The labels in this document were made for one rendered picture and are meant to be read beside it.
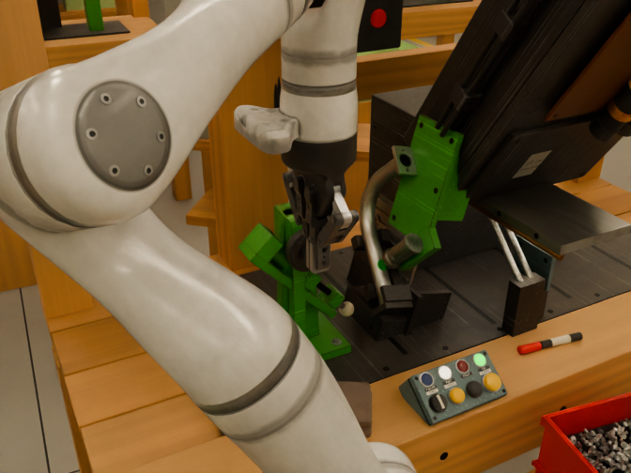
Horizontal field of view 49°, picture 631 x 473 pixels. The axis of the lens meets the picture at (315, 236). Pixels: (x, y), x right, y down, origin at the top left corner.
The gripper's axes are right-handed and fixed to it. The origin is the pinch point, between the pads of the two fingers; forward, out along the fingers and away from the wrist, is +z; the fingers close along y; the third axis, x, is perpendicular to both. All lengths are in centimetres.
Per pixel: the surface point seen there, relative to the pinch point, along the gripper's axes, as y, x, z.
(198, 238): 239, -58, 130
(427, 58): 74, -67, 4
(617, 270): 25, -85, 40
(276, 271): 31.2, -8.7, 21.7
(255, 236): 34.6, -6.7, 16.2
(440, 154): 31, -40, 7
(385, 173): 40, -34, 13
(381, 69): 74, -55, 5
